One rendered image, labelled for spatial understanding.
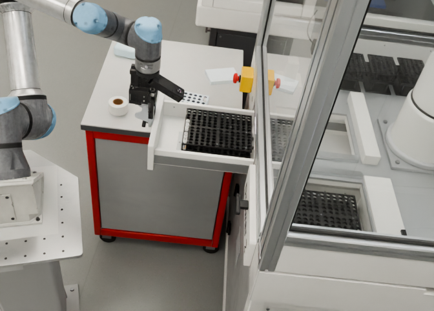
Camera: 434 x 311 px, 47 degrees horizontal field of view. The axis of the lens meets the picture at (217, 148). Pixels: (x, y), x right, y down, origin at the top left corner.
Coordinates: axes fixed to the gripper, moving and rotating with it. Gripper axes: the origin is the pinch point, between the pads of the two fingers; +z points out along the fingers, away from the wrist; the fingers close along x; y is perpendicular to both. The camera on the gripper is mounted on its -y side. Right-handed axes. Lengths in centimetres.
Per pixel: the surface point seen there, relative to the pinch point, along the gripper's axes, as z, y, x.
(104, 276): 91, 18, 4
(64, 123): 91, 62, -92
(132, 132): 15.7, 8.5, -9.9
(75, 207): 14.5, 19.0, 27.5
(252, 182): -2.5, -32.2, 24.7
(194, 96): 10.6, -12.2, -28.8
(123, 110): 12.2, 13.0, -17.2
